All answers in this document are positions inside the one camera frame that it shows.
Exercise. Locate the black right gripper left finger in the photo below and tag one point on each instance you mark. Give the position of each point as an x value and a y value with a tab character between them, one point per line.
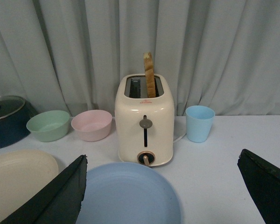
59	202

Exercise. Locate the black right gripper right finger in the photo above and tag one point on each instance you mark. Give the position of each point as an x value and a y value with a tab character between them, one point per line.
262	180

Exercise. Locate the cream plastic plate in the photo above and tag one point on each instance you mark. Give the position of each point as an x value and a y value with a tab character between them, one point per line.
23	173

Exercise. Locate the blue plastic plate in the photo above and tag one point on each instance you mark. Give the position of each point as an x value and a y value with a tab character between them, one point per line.
128	193

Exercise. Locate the green plastic bowl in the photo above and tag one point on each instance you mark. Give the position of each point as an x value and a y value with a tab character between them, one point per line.
49	126

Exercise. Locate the pink plastic bowl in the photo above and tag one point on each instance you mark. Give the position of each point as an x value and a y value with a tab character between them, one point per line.
92	125

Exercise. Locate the dark blue saucepan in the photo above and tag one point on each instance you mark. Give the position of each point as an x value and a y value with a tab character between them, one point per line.
13	128

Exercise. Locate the light blue plastic cup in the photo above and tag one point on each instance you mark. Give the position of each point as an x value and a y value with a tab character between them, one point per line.
199	120

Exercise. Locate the glass pot lid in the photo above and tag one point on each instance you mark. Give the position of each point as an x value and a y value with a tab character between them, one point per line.
10	105

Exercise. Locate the cream two-slot toaster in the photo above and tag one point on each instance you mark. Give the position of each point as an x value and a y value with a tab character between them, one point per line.
145	126

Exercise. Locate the grey curtain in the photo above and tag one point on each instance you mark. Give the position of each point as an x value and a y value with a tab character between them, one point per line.
72	54

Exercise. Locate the bread slice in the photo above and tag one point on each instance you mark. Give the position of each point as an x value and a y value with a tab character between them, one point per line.
149	74

